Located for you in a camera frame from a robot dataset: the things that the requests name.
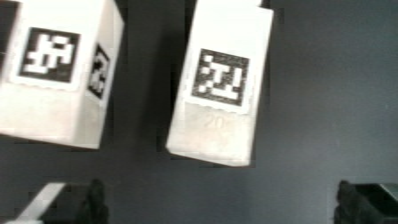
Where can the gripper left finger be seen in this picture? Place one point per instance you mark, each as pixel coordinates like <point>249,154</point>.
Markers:
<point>68,204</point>

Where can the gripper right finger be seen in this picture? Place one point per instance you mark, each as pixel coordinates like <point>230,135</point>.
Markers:
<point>367,203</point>

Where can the white table leg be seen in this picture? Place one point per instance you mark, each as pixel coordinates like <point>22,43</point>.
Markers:
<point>57,71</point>
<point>217,100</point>

